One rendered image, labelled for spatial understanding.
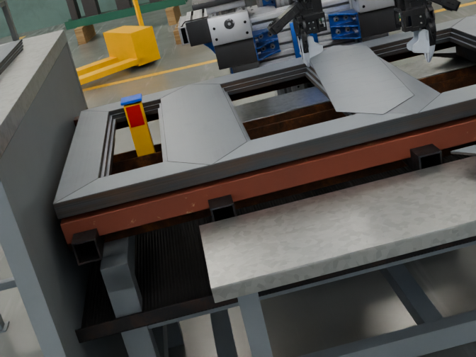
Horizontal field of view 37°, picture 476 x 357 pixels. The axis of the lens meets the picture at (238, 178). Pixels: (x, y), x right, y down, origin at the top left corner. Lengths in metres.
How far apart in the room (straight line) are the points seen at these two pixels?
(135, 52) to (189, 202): 5.42
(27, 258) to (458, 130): 0.92
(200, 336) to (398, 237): 1.33
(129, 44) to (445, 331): 5.49
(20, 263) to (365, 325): 1.31
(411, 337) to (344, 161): 0.51
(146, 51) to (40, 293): 5.65
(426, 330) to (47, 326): 0.91
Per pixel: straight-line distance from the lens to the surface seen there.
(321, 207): 1.40
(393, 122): 1.52
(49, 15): 12.17
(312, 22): 2.04
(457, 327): 1.82
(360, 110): 1.60
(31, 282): 1.37
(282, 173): 1.49
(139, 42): 6.88
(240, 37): 2.37
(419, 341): 1.80
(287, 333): 2.38
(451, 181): 1.44
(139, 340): 1.65
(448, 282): 2.52
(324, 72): 1.97
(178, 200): 1.48
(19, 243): 1.34
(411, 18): 1.85
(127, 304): 1.60
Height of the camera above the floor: 1.35
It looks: 22 degrees down
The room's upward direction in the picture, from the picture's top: 13 degrees counter-clockwise
